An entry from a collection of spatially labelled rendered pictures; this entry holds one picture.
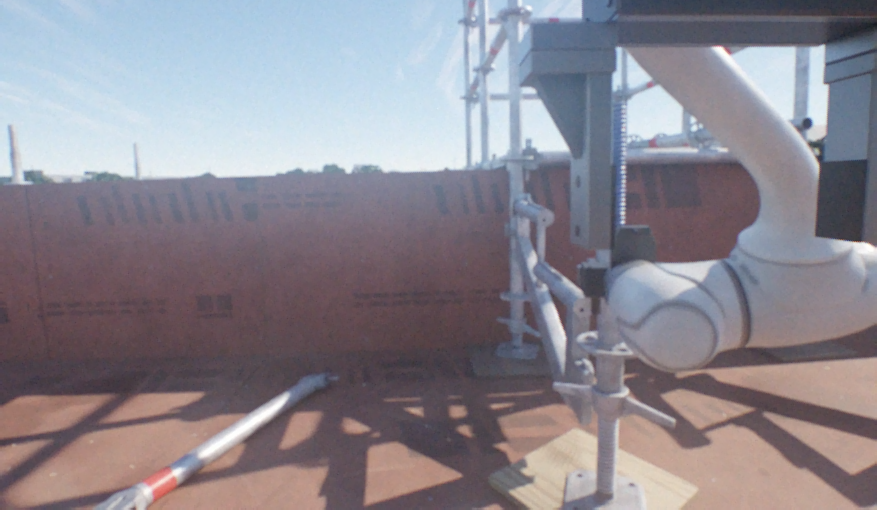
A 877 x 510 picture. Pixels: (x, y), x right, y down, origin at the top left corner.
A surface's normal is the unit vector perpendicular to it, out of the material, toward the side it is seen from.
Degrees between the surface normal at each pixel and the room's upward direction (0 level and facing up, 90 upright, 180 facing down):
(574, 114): 90
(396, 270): 90
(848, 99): 90
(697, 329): 87
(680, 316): 77
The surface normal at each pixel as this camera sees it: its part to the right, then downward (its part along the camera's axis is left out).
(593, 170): 0.00, 0.11
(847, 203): -1.00, 0.03
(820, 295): -0.21, 0.25
